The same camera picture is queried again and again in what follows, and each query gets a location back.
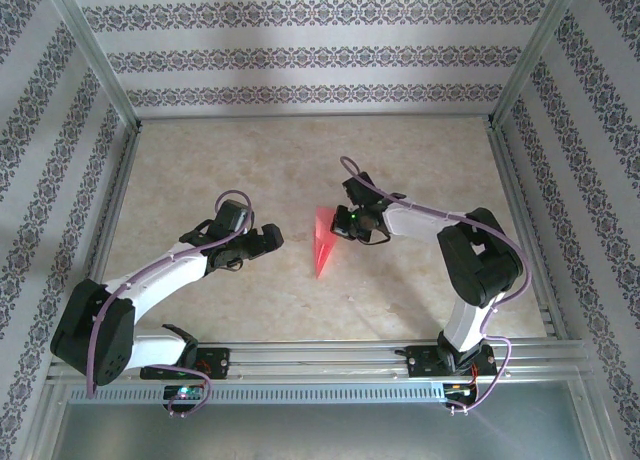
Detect pink paper sheet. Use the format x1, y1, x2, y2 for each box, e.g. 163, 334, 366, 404
311, 205, 347, 280

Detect circuit board green light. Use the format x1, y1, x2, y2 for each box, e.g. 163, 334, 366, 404
162, 383, 205, 407

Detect grey metal panel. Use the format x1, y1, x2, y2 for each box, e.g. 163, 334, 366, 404
49, 403, 591, 460

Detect thin black right gripper cable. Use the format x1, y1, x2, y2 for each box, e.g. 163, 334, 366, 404
358, 225, 393, 247

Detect thin aluminium wall strip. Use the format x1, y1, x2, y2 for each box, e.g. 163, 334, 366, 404
137, 112, 494, 126

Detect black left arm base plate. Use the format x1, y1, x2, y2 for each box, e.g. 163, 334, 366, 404
140, 347, 232, 381

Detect wide aluminium mounting rail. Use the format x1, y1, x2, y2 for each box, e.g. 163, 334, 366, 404
47, 342, 591, 384

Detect aluminium table edge rail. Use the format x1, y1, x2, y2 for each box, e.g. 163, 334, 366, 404
84, 124, 144, 301
487, 124, 570, 340

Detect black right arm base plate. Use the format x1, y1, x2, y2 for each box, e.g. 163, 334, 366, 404
407, 344, 499, 380

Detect slotted grey cable duct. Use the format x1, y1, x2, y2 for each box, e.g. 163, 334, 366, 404
67, 383, 446, 405

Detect circuit board orange wires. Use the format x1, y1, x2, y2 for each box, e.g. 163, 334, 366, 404
443, 381, 480, 407

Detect aluminium frame post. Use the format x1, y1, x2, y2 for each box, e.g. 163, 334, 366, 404
487, 0, 584, 129
42, 0, 142, 131

